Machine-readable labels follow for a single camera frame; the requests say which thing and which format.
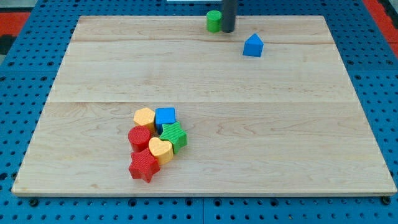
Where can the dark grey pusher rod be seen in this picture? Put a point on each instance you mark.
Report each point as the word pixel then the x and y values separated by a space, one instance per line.
pixel 229 12

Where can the blue cube block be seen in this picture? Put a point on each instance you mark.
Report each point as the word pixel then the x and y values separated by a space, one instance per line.
pixel 164 116

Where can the red cylinder block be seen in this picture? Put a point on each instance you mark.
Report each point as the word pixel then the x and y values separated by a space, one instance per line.
pixel 139 137

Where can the yellow hexagon block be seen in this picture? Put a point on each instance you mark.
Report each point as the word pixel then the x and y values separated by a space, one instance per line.
pixel 145 117

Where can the yellow heart block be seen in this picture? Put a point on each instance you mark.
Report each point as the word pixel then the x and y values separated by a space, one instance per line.
pixel 161 150

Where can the blue pentagon block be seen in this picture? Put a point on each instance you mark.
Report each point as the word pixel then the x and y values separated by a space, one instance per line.
pixel 253 46

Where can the red star block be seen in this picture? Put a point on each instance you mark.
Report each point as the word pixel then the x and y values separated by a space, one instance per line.
pixel 144 165

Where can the wooden board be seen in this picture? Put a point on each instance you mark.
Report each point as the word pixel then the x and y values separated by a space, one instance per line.
pixel 286 124

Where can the green star block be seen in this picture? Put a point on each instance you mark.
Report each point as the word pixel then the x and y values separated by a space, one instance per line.
pixel 174 134

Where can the green cylinder block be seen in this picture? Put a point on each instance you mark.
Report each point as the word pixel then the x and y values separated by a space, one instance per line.
pixel 213 21

